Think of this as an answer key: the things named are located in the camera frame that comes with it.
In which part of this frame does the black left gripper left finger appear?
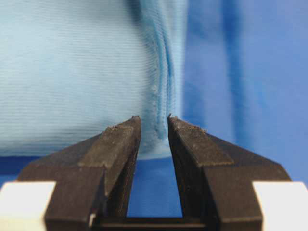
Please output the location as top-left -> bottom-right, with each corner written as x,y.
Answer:
0,115 -> 141,231

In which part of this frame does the blue table cloth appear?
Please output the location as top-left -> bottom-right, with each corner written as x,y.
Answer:
0,0 -> 308,217

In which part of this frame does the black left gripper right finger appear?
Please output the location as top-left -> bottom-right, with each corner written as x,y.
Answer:
167,114 -> 308,231

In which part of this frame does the light blue towel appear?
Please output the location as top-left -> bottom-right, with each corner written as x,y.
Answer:
0,0 -> 188,159

